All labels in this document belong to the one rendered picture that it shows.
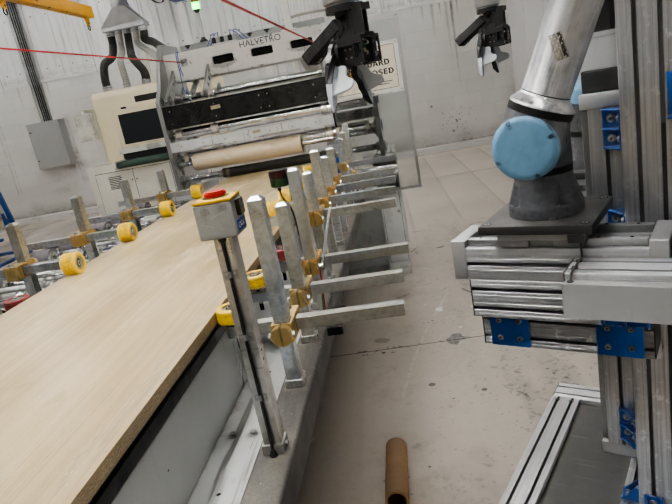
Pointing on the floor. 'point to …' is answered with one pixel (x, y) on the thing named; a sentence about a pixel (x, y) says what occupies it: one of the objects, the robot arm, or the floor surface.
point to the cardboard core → (396, 472)
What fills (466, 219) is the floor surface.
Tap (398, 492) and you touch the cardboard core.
